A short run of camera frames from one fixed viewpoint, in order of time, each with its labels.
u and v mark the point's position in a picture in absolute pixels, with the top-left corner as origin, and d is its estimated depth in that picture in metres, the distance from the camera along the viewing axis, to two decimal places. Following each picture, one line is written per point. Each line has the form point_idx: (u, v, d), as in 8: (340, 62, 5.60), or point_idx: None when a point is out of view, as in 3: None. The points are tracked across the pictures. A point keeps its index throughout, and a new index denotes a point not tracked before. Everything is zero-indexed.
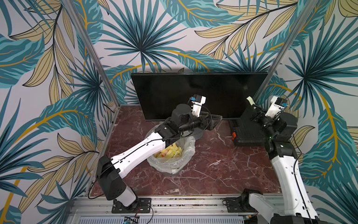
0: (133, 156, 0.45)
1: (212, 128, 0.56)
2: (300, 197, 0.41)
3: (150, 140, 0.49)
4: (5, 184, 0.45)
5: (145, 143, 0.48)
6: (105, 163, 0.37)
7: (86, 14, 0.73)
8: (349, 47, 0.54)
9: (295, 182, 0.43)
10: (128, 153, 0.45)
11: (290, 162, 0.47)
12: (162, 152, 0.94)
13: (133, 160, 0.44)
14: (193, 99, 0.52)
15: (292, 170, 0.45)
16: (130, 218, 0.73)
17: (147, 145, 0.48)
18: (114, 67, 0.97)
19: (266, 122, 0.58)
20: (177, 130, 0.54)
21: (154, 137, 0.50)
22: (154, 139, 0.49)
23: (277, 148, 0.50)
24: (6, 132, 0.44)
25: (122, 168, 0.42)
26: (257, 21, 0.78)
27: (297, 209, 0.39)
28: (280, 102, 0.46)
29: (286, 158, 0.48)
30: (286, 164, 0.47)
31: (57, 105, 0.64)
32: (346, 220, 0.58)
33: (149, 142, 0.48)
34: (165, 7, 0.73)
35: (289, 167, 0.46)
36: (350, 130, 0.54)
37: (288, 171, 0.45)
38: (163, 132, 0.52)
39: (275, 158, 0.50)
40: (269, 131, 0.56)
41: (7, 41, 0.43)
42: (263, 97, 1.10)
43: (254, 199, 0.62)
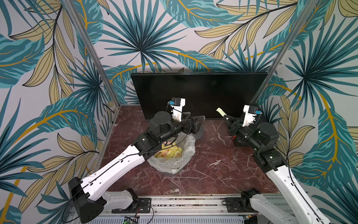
0: (106, 177, 0.41)
1: (197, 130, 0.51)
2: (309, 208, 0.41)
3: (125, 156, 0.44)
4: (5, 184, 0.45)
5: (120, 160, 0.44)
6: (75, 185, 0.39)
7: (86, 14, 0.73)
8: (349, 47, 0.54)
9: (299, 192, 0.43)
10: (101, 173, 0.41)
11: (285, 172, 0.47)
12: (162, 152, 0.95)
13: (104, 181, 0.41)
14: (173, 103, 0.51)
15: (291, 181, 0.45)
16: (130, 218, 0.73)
17: (121, 162, 0.43)
18: (114, 67, 0.97)
19: (247, 134, 0.56)
20: (158, 141, 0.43)
21: (130, 153, 0.45)
22: (129, 155, 0.45)
23: (268, 162, 0.48)
24: (6, 132, 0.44)
25: (92, 191, 0.39)
26: (257, 21, 0.78)
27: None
28: (252, 110, 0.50)
29: (281, 169, 0.47)
30: (283, 176, 0.46)
31: (57, 105, 0.64)
32: (346, 219, 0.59)
33: (125, 158, 0.44)
34: (165, 7, 0.73)
35: (286, 178, 0.45)
36: (350, 130, 0.54)
37: (288, 184, 0.45)
38: (142, 145, 0.47)
39: (269, 172, 0.49)
40: (253, 143, 0.54)
41: (7, 41, 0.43)
42: (263, 97, 1.10)
43: (258, 206, 0.60)
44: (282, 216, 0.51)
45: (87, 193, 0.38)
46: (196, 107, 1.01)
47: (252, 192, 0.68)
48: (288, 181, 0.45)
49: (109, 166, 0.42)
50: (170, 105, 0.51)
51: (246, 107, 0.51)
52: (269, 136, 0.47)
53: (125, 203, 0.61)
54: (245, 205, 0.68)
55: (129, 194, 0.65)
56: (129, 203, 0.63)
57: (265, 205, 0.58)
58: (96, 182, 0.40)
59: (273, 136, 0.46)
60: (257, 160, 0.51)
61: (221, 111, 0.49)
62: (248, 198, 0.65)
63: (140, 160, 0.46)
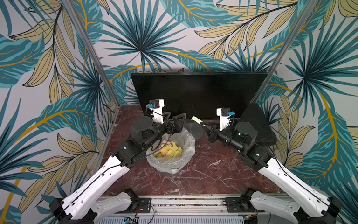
0: (86, 195, 0.39)
1: (181, 129, 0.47)
2: (308, 193, 0.41)
3: (106, 170, 0.42)
4: (5, 184, 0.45)
5: (101, 174, 0.41)
6: (55, 208, 0.37)
7: (86, 14, 0.73)
8: (349, 47, 0.54)
9: (293, 179, 0.44)
10: (82, 191, 0.39)
11: (275, 165, 0.46)
12: (162, 152, 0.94)
13: (86, 199, 0.39)
14: (152, 106, 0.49)
15: (283, 171, 0.45)
16: (130, 218, 0.73)
17: (103, 176, 0.41)
18: (115, 67, 0.97)
19: (227, 137, 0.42)
20: (141, 148, 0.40)
21: (110, 166, 0.42)
22: (111, 167, 0.42)
23: (258, 161, 0.47)
24: (6, 132, 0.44)
25: (74, 211, 0.37)
26: (257, 21, 0.78)
27: (319, 208, 0.39)
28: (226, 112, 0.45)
29: (271, 164, 0.47)
30: (275, 170, 0.46)
31: (57, 105, 0.64)
32: (346, 219, 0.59)
33: (106, 171, 0.42)
34: (165, 6, 0.73)
35: (279, 171, 0.45)
36: (350, 130, 0.54)
37: (283, 176, 0.44)
38: (124, 154, 0.44)
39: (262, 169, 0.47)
40: (235, 146, 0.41)
41: (7, 41, 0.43)
42: (263, 97, 1.10)
43: (259, 204, 0.60)
44: (285, 206, 0.52)
45: (69, 214, 0.37)
46: (196, 107, 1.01)
47: (249, 192, 0.68)
48: (281, 173, 0.45)
49: (91, 182, 0.40)
50: (150, 108, 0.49)
51: (219, 110, 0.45)
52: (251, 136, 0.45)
53: (123, 206, 0.61)
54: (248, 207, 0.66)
55: (127, 195, 0.64)
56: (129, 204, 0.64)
57: (265, 200, 0.59)
58: (79, 201, 0.38)
59: (253, 135, 0.45)
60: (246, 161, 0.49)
61: (197, 118, 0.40)
62: (248, 200, 0.65)
63: (123, 170, 0.44)
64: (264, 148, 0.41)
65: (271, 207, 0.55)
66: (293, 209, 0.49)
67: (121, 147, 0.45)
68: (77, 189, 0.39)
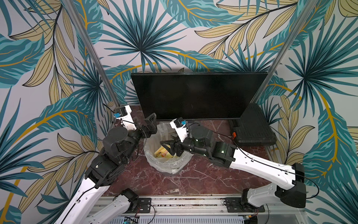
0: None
1: (156, 129, 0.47)
2: (276, 169, 0.43)
3: (82, 195, 0.38)
4: (5, 184, 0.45)
5: (77, 200, 0.38)
6: None
7: (86, 14, 0.73)
8: (349, 47, 0.54)
9: (258, 162, 0.45)
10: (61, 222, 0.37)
11: (241, 156, 0.47)
12: (162, 152, 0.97)
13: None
14: (118, 115, 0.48)
15: (249, 158, 0.46)
16: (130, 218, 0.73)
17: (79, 202, 0.38)
18: (115, 67, 0.97)
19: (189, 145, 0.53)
20: (118, 162, 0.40)
21: (86, 190, 0.38)
22: (86, 191, 0.38)
23: (225, 157, 0.47)
24: (6, 132, 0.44)
25: None
26: (257, 21, 0.78)
27: (289, 180, 0.41)
28: (179, 123, 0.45)
29: (237, 156, 0.47)
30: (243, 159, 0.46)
31: (57, 105, 0.64)
32: (346, 220, 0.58)
33: (82, 197, 0.38)
34: (165, 6, 0.73)
35: (246, 159, 0.46)
36: (350, 130, 0.54)
37: (251, 162, 0.45)
38: (97, 173, 0.39)
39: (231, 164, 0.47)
40: (199, 151, 0.51)
41: (7, 41, 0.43)
42: (263, 97, 1.10)
43: (256, 200, 0.59)
44: (269, 191, 0.53)
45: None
46: (196, 107, 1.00)
47: (244, 193, 0.68)
48: (248, 160, 0.46)
49: (68, 211, 0.37)
50: (117, 117, 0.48)
51: (172, 123, 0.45)
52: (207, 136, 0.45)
53: (122, 209, 0.61)
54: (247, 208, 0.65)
55: (125, 198, 0.64)
56: (128, 205, 0.64)
57: (255, 193, 0.61)
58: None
59: (208, 135, 0.45)
60: (216, 163, 0.47)
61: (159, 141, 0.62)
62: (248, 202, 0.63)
63: (100, 190, 0.40)
64: (227, 143, 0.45)
65: (261, 198, 0.56)
66: (274, 190, 0.51)
67: (93, 166, 0.40)
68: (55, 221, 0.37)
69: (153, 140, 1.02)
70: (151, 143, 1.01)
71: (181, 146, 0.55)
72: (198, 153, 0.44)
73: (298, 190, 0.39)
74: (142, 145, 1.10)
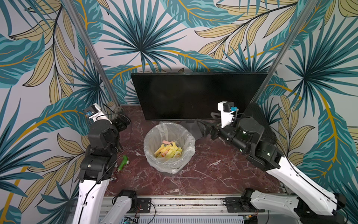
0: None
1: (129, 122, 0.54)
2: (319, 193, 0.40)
3: (87, 195, 0.37)
4: (5, 184, 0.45)
5: (83, 204, 0.37)
6: None
7: (86, 14, 0.73)
8: (349, 47, 0.54)
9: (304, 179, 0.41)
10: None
11: (286, 166, 0.42)
12: (162, 152, 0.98)
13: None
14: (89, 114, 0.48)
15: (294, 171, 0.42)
16: (130, 218, 0.73)
17: (87, 204, 0.37)
18: (115, 67, 0.97)
19: (230, 135, 0.49)
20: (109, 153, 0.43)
21: (90, 190, 0.38)
22: (89, 192, 0.38)
23: (269, 161, 0.41)
24: (6, 132, 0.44)
25: None
26: (257, 21, 0.78)
27: (329, 208, 0.38)
28: (228, 108, 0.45)
29: (282, 164, 0.42)
30: (288, 171, 0.41)
31: (57, 105, 0.64)
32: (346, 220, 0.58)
33: (87, 198, 0.37)
34: (165, 6, 0.73)
35: (291, 172, 0.41)
36: (350, 130, 0.54)
37: (295, 177, 0.41)
38: (93, 171, 0.39)
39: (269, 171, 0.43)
40: (237, 144, 0.47)
41: (7, 41, 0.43)
42: (263, 97, 1.10)
43: (260, 204, 0.60)
44: (284, 203, 0.52)
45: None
46: (196, 108, 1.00)
47: (248, 192, 0.68)
48: (292, 174, 0.41)
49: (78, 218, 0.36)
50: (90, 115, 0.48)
51: (221, 105, 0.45)
52: (257, 132, 0.39)
53: (126, 207, 0.61)
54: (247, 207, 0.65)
55: (124, 196, 0.64)
56: (130, 202, 0.65)
57: (264, 199, 0.60)
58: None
59: (259, 131, 0.39)
60: (255, 164, 0.43)
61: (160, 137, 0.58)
62: (248, 201, 0.64)
63: (103, 185, 0.40)
64: (274, 147, 0.44)
65: (271, 206, 0.55)
66: (293, 205, 0.50)
67: (86, 167, 0.39)
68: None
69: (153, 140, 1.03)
70: (150, 143, 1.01)
71: (218, 131, 0.52)
72: (235, 146, 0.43)
73: (336, 220, 0.37)
74: (142, 145, 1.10)
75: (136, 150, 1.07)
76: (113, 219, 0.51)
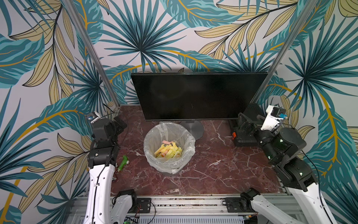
0: (99, 207, 0.39)
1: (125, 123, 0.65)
2: None
3: (99, 178, 0.43)
4: (5, 184, 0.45)
5: (96, 185, 0.42)
6: None
7: (86, 14, 0.73)
8: (349, 47, 0.54)
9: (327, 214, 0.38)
10: (93, 211, 0.38)
11: (313, 193, 0.39)
12: (162, 152, 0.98)
13: (102, 209, 0.39)
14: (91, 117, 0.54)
15: (320, 202, 0.39)
16: (130, 218, 0.73)
17: (99, 185, 0.42)
18: (114, 67, 0.97)
19: (265, 138, 0.48)
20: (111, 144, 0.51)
21: (100, 172, 0.43)
22: (100, 174, 0.43)
23: (298, 179, 0.39)
24: (6, 132, 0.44)
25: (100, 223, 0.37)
26: (257, 21, 0.78)
27: None
28: (278, 113, 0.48)
29: (311, 189, 0.39)
30: (313, 198, 0.38)
31: (57, 105, 0.64)
32: (346, 220, 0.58)
33: (99, 179, 0.42)
34: (165, 6, 0.73)
35: (316, 201, 0.38)
36: (350, 130, 0.54)
37: (317, 206, 0.38)
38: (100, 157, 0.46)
39: (292, 189, 0.41)
40: (270, 150, 0.45)
41: (7, 41, 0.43)
42: (263, 97, 1.10)
43: (258, 208, 0.61)
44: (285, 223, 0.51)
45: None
46: (196, 108, 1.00)
47: (252, 192, 0.67)
48: (317, 203, 0.38)
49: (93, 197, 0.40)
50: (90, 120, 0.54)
51: (270, 108, 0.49)
52: (295, 145, 0.37)
53: (127, 204, 0.62)
54: (246, 206, 0.67)
55: (124, 195, 0.64)
56: (131, 199, 0.65)
57: (268, 207, 0.58)
58: (97, 216, 0.38)
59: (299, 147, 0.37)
60: (283, 175, 0.41)
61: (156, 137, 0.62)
62: (247, 199, 0.66)
63: (111, 169, 0.46)
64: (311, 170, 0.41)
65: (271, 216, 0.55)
66: None
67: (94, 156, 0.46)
68: (86, 215, 0.38)
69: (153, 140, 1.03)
70: (150, 143, 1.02)
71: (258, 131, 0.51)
72: (266, 151, 0.47)
73: None
74: (142, 145, 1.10)
75: (136, 150, 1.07)
76: (119, 213, 0.52)
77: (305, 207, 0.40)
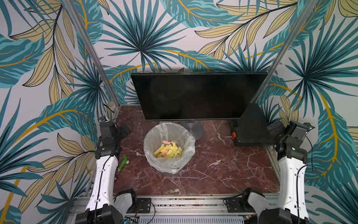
0: (104, 186, 0.43)
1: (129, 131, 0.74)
2: (294, 196, 0.41)
3: (104, 165, 0.48)
4: (5, 184, 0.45)
5: (102, 170, 0.47)
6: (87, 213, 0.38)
7: (86, 14, 0.73)
8: (349, 47, 0.54)
9: (296, 181, 0.43)
10: (98, 191, 0.42)
11: (294, 164, 0.46)
12: (162, 152, 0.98)
13: (107, 189, 0.44)
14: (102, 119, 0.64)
15: (296, 171, 0.45)
16: (130, 218, 0.73)
17: (105, 170, 0.47)
18: (115, 67, 0.97)
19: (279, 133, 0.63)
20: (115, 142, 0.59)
21: (106, 162, 0.49)
22: (106, 162, 0.49)
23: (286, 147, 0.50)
24: (6, 132, 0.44)
25: (106, 200, 0.41)
26: (257, 21, 0.78)
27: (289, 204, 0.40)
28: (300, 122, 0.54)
29: (293, 161, 0.47)
30: (291, 165, 0.46)
31: (57, 105, 0.64)
32: (346, 220, 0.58)
33: (105, 166, 0.48)
34: (165, 6, 0.73)
35: (293, 169, 0.45)
36: (350, 130, 0.54)
37: (291, 171, 0.45)
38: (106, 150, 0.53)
39: (279, 163, 0.50)
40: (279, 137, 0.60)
41: (7, 41, 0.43)
42: (263, 97, 1.10)
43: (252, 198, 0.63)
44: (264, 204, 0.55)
45: (105, 203, 0.40)
46: (196, 108, 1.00)
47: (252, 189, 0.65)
48: (292, 170, 0.45)
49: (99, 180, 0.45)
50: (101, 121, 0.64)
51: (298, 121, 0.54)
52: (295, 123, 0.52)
53: (127, 202, 0.61)
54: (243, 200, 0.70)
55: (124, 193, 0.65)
56: (131, 198, 0.66)
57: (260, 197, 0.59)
58: (102, 194, 0.42)
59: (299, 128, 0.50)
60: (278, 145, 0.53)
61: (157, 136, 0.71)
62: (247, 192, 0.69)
63: (115, 160, 0.53)
64: (304, 153, 0.48)
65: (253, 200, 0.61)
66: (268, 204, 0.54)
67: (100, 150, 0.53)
68: (92, 194, 0.42)
69: (153, 140, 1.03)
70: (151, 144, 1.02)
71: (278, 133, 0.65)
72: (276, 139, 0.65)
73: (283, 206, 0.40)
74: (142, 145, 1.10)
75: (136, 150, 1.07)
76: (120, 205, 0.53)
77: (282, 176, 0.47)
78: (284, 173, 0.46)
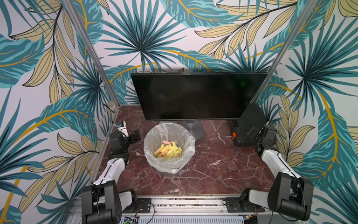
0: (110, 171, 0.51)
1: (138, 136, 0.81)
2: (285, 167, 0.50)
3: (113, 161, 0.58)
4: (5, 184, 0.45)
5: (111, 163, 0.57)
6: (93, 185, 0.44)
7: (86, 14, 0.73)
8: (349, 47, 0.54)
9: (280, 159, 0.55)
10: (104, 175, 0.49)
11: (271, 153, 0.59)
12: (162, 152, 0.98)
13: (112, 173, 0.50)
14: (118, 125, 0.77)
15: (277, 154, 0.59)
16: (130, 218, 0.73)
17: (113, 163, 0.56)
18: (115, 67, 0.97)
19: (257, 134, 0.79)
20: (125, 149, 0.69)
21: (115, 160, 0.59)
22: (115, 158, 0.60)
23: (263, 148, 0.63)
24: (6, 132, 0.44)
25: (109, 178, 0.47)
26: (257, 21, 0.78)
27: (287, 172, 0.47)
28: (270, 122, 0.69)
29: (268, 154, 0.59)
30: (271, 151, 0.61)
31: (57, 105, 0.64)
32: (346, 220, 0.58)
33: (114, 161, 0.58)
34: (165, 7, 0.73)
35: (274, 152, 0.60)
36: (350, 130, 0.54)
37: (274, 155, 0.58)
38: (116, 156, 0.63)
39: (262, 157, 0.62)
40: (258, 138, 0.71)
41: (7, 41, 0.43)
42: (263, 97, 1.10)
43: (254, 196, 0.62)
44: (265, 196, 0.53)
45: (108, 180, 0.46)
46: (196, 108, 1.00)
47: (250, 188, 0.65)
48: (274, 153, 0.59)
49: (106, 169, 0.52)
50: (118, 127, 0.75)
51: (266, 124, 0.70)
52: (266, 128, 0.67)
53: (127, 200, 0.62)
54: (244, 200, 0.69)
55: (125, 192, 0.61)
56: (131, 198, 0.65)
57: (260, 191, 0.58)
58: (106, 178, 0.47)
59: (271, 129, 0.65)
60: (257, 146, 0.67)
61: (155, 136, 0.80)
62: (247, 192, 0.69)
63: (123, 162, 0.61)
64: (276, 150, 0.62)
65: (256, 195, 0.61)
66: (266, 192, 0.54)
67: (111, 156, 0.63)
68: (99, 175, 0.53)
69: (153, 140, 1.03)
70: (151, 144, 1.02)
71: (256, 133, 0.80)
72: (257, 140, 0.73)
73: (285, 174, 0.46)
74: (142, 145, 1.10)
75: (136, 150, 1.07)
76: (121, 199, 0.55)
77: (269, 162, 0.57)
78: (268, 159, 0.58)
